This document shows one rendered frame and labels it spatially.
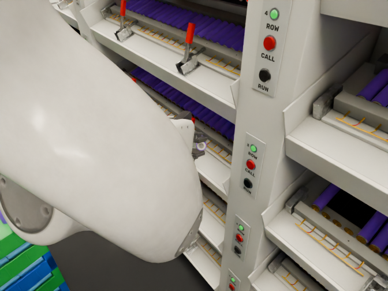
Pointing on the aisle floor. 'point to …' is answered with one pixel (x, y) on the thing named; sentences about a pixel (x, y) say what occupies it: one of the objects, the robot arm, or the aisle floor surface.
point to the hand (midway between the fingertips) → (193, 145)
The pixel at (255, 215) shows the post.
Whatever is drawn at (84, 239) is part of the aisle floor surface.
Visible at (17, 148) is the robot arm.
